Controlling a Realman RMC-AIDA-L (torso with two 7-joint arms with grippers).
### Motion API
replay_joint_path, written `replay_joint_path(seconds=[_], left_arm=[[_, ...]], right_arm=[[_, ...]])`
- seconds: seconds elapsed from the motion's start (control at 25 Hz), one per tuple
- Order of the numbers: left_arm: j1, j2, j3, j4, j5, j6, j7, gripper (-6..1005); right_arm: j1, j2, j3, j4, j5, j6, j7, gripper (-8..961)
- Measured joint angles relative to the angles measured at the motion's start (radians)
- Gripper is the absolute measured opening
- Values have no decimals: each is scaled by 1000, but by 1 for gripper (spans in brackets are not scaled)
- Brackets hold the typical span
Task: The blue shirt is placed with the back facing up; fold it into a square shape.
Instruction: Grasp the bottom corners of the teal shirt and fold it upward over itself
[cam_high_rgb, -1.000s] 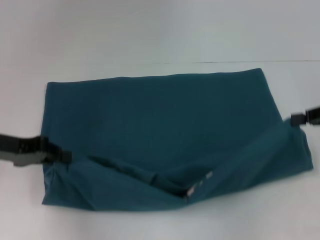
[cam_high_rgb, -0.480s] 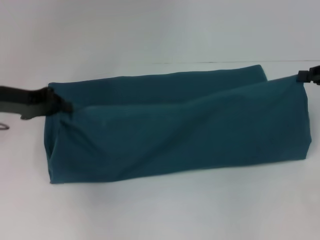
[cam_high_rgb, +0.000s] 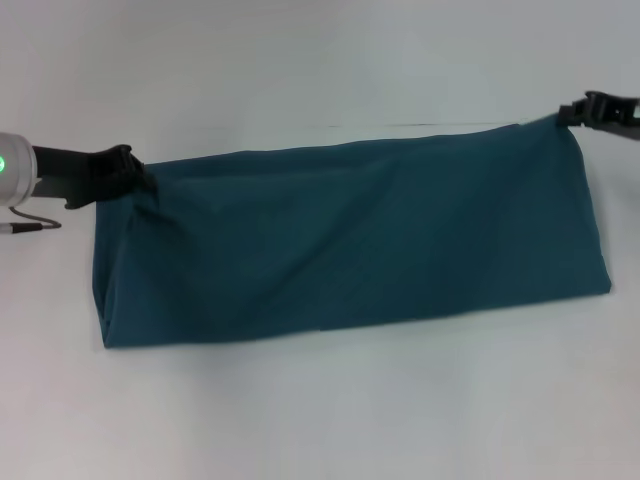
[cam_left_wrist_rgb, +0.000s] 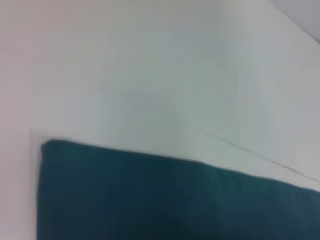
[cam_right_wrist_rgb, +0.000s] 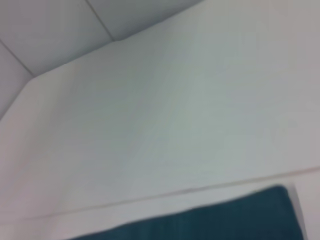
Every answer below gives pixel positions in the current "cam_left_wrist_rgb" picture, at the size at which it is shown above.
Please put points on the teal blue t-shirt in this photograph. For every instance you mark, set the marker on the teal blue t-shirt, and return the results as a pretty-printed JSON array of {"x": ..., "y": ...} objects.
[{"x": 162, "y": 200}]

